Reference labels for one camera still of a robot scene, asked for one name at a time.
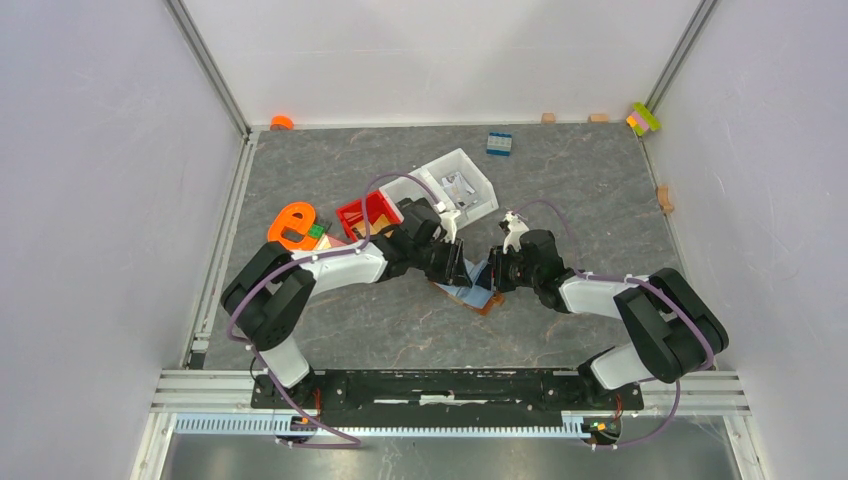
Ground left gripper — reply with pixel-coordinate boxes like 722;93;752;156
410;234;472;289

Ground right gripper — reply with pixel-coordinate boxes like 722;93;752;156
472;244;540;293

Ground brown leather card holder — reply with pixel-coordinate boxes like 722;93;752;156
430;282;505;316

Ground white divided plastic bin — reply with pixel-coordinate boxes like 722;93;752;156
378;148;499;233

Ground red plastic bin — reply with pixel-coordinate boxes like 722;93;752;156
336;190;401;241

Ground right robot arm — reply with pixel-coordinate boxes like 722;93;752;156
489;229;729;408

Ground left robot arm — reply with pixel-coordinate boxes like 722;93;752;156
220;199;471;408

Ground gold card in red bin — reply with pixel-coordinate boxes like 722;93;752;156
352;216;393;239

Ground pink wooden puzzle tile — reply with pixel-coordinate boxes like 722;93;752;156
315;234;347;250

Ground blue toy brick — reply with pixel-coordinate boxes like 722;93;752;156
486;132;513;156

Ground green toy brick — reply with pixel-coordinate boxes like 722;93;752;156
307;224;326;239

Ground orange letter e toy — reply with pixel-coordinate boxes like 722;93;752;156
266;202;318;251

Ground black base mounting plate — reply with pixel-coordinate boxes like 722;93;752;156
250;368;644;428

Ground wooden arch block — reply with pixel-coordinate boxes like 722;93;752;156
656;185;675;215

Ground small wooden block right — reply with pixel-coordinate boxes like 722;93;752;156
588;113;610;123

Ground multicolour toy brick stack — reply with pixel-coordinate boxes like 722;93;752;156
625;102;662;137

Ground orange tape roll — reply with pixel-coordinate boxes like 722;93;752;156
269;115;294;131

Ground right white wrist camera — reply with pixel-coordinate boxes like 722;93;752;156
498;210;529;254

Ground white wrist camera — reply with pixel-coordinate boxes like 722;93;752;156
434;202;462;243
498;210;529;254

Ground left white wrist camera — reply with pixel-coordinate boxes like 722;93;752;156
434;202;462;243

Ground aluminium frame rail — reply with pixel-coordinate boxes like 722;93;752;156
132;368;765;479

